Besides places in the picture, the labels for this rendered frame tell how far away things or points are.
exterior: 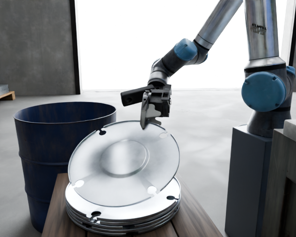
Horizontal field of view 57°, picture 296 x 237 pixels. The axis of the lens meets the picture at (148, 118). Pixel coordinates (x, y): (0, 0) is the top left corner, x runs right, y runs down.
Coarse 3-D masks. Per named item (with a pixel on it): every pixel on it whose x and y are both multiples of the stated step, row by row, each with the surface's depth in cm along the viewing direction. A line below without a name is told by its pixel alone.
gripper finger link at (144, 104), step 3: (144, 93) 85; (147, 93) 85; (144, 96) 83; (147, 96) 83; (144, 99) 82; (147, 99) 82; (144, 102) 81; (147, 102) 82; (141, 105) 81; (144, 105) 81; (141, 108) 81; (144, 108) 81
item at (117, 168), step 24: (96, 144) 76; (120, 144) 74; (144, 144) 74; (168, 144) 73; (72, 168) 70; (96, 168) 69; (120, 168) 68; (144, 168) 67; (168, 168) 66; (96, 192) 64; (120, 192) 63; (144, 192) 62
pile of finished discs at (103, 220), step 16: (160, 192) 68; (176, 192) 68; (80, 208) 61; (96, 208) 61; (112, 208) 61; (128, 208) 61; (144, 208) 61; (160, 208) 61; (176, 208) 66; (80, 224) 61; (96, 224) 57; (112, 224) 57; (128, 224) 57; (144, 224) 58; (160, 224) 60
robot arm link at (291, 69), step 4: (288, 68) 86; (292, 68) 87; (288, 72) 86; (292, 72) 87; (288, 76) 86; (292, 76) 87; (292, 80) 88; (292, 84) 88; (292, 88) 88; (292, 92) 90; (288, 96) 88; (288, 100) 89; (284, 104) 89; (288, 104) 90
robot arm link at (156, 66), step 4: (156, 60) 102; (160, 60) 97; (152, 64) 102; (156, 64) 98; (160, 64) 97; (152, 68) 99; (156, 68) 97; (160, 68) 97; (164, 68) 96; (152, 72) 96; (164, 72) 96; (168, 72) 97; (168, 76) 96
